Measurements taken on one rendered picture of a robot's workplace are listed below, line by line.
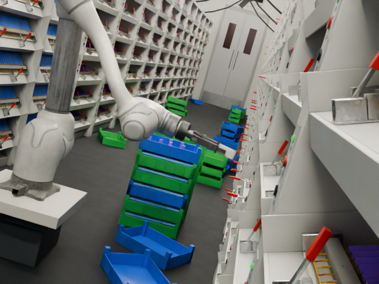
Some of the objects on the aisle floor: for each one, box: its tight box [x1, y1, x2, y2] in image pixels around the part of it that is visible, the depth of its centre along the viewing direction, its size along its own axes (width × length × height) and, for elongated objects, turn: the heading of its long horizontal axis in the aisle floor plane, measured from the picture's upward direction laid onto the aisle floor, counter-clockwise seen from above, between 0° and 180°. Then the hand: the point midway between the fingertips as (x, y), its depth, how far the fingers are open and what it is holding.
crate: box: [118, 209, 180, 239], centre depth 263 cm, size 30×20×8 cm
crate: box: [115, 220, 195, 270], centre depth 231 cm, size 30×20×8 cm
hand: (226, 151), depth 192 cm, fingers open, 3 cm apart
